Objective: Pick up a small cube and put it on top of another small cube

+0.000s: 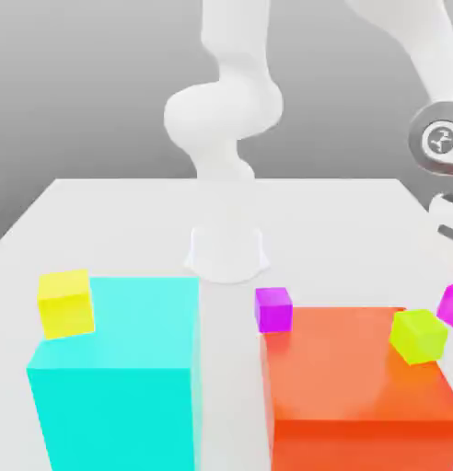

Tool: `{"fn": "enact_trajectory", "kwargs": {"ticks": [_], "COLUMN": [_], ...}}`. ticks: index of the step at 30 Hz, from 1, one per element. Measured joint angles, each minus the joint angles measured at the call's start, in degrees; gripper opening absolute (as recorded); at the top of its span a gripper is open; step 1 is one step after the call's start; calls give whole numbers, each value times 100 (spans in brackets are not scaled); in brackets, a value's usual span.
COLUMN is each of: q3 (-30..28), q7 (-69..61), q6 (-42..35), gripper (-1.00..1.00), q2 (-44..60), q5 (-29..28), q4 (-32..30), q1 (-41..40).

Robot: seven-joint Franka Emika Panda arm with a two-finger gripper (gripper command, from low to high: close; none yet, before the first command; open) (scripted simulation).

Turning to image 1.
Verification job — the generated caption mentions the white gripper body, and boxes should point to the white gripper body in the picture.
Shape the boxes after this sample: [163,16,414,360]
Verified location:
[427,193,453,275]

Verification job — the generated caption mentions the small magenta cube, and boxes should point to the small magenta cube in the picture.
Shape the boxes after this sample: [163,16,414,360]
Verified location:
[436,281,453,332]
[254,286,294,335]

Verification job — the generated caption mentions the small lime green cube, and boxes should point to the small lime green cube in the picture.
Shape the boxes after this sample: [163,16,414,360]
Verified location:
[389,308,449,366]

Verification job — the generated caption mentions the small yellow cube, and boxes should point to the small yellow cube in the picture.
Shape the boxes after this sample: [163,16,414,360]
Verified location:
[37,269,96,340]

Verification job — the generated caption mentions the large orange box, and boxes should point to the large orange box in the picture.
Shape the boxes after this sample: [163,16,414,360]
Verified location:
[259,305,453,471]

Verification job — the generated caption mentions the large cyan box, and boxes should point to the large cyan box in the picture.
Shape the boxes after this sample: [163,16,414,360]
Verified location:
[26,276,201,471]

